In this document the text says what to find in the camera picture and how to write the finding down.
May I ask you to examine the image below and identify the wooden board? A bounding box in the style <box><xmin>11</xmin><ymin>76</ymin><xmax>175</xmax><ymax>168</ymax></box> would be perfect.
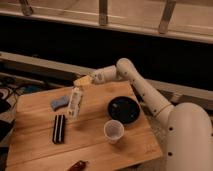
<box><xmin>6</xmin><ymin>82</ymin><xmax>162</xmax><ymax>171</ymax></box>

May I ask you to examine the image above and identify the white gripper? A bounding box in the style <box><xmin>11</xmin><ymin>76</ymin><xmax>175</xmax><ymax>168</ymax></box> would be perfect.
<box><xmin>74</xmin><ymin>70</ymin><xmax>103</xmax><ymax>87</ymax></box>

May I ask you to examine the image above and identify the black white striped block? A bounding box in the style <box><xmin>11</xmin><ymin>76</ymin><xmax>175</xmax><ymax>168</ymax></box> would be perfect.
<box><xmin>52</xmin><ymin>115</ymin><xmax>66</xmax><ymax>144</ymax></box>

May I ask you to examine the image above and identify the blue sponge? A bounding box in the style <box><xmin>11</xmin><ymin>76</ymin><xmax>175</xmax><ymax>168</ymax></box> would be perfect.
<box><xmin>50</xmin><ymin>96</ymin><xmax>69</xmax><ymax>111</ymax></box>

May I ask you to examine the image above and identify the red brown small object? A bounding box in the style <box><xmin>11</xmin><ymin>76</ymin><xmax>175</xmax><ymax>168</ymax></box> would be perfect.
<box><xmin>67</xmin><ymin>160</ymin><xmax>88</xmax><ymax>171</ymax></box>

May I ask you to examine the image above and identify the black round plate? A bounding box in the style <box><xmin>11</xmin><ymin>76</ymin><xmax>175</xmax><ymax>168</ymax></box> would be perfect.
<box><xmin>107</xmin><ymin>96</ymin><xmax>140</xmax><ymax>124</ymax></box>

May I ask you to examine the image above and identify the translucent plastic cup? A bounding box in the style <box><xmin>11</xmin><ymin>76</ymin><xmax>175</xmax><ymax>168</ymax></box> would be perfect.
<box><xmin>103</xmin><ymin>120</ymin><xmax>124</xmax><ymax>144</ymax></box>

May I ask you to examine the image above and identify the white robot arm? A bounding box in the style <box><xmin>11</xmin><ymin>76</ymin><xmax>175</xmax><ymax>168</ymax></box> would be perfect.
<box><xmin>75</xmin><ymin>58</ymin><xmax>213</xmax><ymax>171</ymax></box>

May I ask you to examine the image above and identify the white labelled bottle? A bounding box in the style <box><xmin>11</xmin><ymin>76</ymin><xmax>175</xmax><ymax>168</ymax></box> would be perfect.
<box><xmin>67</xmin><ymin>87</ymin><xmax>83</xmax><ymax>119</ymax></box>

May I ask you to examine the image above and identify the cables and clutter left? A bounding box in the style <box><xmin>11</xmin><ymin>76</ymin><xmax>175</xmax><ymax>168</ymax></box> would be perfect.
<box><xmin>0</xmin><ymin>75</ymin><xmax>41</xmax><ymax>171</ymax></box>

